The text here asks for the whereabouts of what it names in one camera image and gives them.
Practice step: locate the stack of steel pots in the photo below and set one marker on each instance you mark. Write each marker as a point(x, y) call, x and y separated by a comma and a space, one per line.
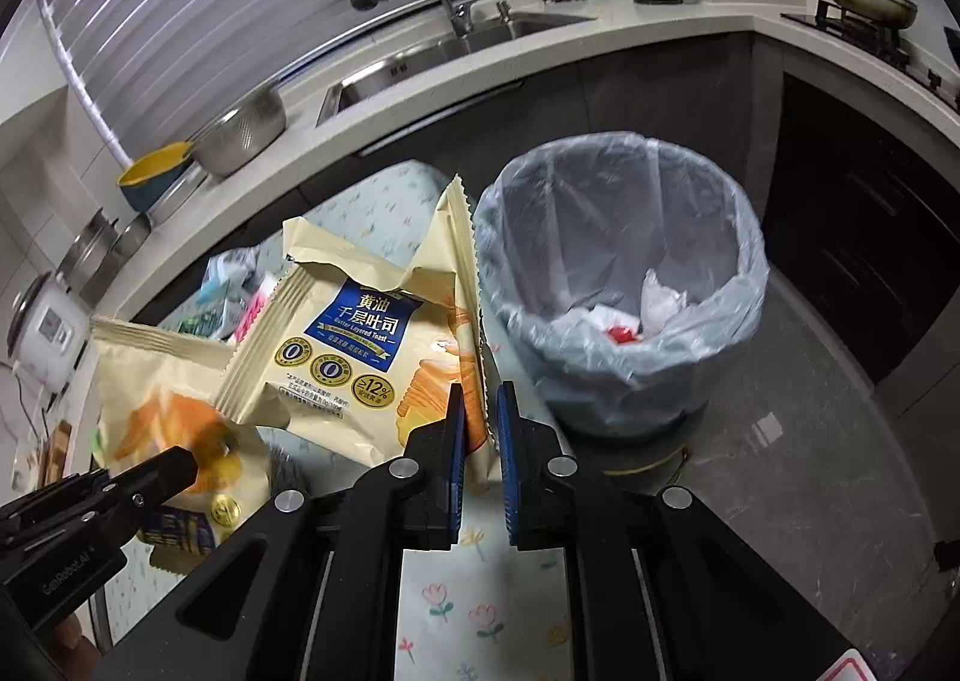
point(86, 246)

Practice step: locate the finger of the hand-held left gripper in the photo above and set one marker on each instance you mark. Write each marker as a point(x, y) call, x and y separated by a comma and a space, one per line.
point(161, 475)

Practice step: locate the yellow and blue basin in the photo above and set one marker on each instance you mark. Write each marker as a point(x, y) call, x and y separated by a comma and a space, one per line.
point(154, 175)

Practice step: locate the gas stove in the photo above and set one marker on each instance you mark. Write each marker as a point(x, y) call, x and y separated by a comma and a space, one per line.
point(885, 43)

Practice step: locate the white rice cooker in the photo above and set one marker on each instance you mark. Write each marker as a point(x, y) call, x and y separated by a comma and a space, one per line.
point(49, 332)

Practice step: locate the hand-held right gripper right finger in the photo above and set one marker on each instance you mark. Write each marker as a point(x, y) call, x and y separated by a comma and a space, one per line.
point(506, 456)

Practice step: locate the red plastic bag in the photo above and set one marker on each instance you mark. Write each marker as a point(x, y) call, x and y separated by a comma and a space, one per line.
point(621, 334)

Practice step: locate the pink paper cup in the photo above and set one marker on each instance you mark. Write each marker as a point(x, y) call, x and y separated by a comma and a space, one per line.
point(255, 306)

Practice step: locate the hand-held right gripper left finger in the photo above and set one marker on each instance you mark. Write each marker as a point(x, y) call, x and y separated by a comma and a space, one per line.
point(455, 456)

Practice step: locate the steel sink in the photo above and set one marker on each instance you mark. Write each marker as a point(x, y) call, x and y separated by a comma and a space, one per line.
point(450, 51)

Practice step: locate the small steel bowl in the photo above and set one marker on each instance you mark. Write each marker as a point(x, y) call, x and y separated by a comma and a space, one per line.
point(129, 237)

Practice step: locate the steel colander bowl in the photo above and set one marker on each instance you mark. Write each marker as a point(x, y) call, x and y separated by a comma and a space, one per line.
point(244, 130)

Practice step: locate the white paper towel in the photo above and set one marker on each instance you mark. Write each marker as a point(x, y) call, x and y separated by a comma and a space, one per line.
point(664, 302)

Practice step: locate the metal sink knob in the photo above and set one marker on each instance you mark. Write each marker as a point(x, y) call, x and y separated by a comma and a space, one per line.
point(506, 12)

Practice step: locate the grey trash bin with liner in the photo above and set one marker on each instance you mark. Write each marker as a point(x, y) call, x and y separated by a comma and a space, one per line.
point(585, 381)

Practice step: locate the wooden cutting board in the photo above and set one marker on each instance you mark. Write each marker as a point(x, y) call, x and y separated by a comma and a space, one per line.
point(58, 452)

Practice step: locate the light blue snack packet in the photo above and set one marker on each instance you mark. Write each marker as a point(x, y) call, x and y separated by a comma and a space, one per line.
point(225, 276)

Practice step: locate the cream toast packet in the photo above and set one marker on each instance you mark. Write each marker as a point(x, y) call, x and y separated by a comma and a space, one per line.
point(150, 388)
point(352, 351)

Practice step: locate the steel wool scrubber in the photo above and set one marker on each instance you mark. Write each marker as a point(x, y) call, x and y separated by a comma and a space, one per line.
point(285, 471)

